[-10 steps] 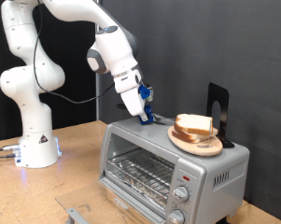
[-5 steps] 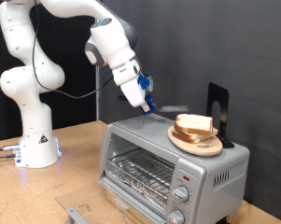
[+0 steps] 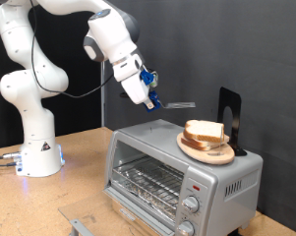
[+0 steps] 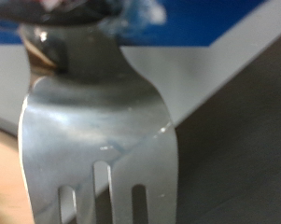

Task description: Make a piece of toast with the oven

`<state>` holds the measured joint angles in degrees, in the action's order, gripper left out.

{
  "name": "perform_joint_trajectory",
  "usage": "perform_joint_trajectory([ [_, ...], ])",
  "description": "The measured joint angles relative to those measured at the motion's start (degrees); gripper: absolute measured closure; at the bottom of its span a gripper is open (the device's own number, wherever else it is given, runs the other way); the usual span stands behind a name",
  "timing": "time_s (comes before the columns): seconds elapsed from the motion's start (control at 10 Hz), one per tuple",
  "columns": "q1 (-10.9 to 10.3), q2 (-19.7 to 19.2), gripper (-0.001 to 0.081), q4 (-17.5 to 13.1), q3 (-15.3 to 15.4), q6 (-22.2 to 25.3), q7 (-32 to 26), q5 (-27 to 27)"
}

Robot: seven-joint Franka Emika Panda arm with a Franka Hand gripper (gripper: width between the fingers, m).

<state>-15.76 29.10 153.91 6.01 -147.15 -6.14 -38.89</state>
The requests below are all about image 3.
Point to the silver oven knob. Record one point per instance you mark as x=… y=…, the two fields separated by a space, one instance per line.
x=190 y=204
x=186 y=228

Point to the red oven indicator light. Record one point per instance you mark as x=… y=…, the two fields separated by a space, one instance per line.
x=196 y=188

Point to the round wooden board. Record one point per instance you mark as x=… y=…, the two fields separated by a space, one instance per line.
x=203 y=156

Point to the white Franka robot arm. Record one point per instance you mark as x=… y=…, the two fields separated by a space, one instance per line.
x=32 y=131

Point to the thin metal pin on board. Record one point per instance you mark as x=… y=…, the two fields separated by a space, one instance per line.
x=222 y=144

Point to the black metal bookend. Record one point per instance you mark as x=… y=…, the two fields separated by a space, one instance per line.
x=234 y=101

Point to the metal spatula with blue block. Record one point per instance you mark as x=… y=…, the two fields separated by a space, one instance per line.
x=180 y=105

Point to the thick white bread slice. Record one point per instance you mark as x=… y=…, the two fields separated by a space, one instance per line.
x=203 y=129

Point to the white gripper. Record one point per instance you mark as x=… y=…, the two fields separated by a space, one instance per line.
x=134 y=85

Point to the vertical metal pole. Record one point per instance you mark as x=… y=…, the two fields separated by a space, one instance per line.
x=103 y=111

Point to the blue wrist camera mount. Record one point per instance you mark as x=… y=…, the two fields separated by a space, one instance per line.
x=146 y=77

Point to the silver toaster oven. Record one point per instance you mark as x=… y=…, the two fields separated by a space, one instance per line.
x=232 y=170

